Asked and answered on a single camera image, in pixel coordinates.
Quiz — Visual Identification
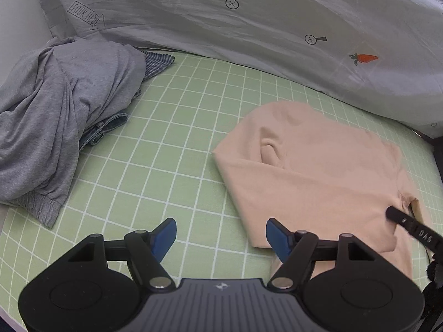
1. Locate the grey carrot-print sheet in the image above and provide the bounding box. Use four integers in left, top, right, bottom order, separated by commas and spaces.
40, 0, 442, 138

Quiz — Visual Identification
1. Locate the beige long-sleeve shirt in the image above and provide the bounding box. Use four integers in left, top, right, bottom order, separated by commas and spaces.
213, 101, 431, 276

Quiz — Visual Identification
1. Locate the denim garment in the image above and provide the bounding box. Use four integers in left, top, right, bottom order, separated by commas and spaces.
73, 88, 141, 151

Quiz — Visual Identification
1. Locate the green grid mat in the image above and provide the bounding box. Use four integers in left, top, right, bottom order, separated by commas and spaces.
1, 53, 442, 330

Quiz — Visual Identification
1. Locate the grey garment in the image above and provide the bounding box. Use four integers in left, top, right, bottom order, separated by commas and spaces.
1, 38, 146, 228

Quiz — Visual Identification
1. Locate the blue checkered cloth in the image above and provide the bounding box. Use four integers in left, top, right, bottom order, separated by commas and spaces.
142, 51, 175, 79

